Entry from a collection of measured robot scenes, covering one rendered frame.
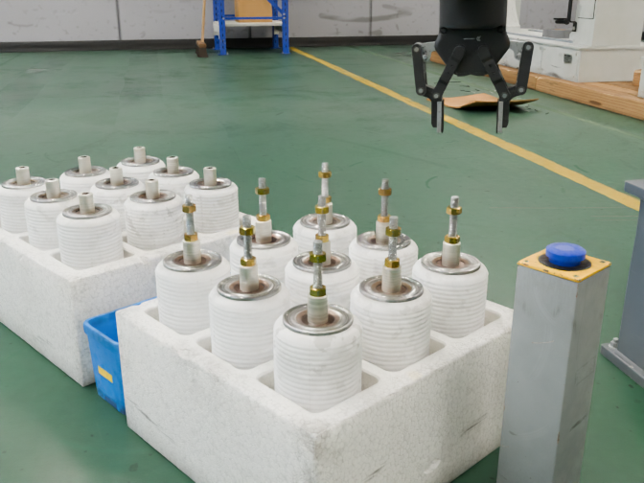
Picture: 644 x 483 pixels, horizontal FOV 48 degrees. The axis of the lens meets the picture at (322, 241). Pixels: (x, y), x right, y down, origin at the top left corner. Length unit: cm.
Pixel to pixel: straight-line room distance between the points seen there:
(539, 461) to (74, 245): 73
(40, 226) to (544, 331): 82
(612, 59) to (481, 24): 350
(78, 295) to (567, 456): 71
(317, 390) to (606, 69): 369
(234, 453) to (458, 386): 27
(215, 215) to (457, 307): 53
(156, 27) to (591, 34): 422
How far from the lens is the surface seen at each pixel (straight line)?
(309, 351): 74
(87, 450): 105
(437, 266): 92
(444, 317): 92
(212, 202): 127
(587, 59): 424
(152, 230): 121
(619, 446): 109
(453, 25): 84
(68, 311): 116
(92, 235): 116
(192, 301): 92
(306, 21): 732
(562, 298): 77
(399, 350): 84
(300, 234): 106
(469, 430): 95
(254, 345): 84
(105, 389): 114
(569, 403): 83
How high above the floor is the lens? 59
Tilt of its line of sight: 20 degrees down
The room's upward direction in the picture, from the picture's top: straight up
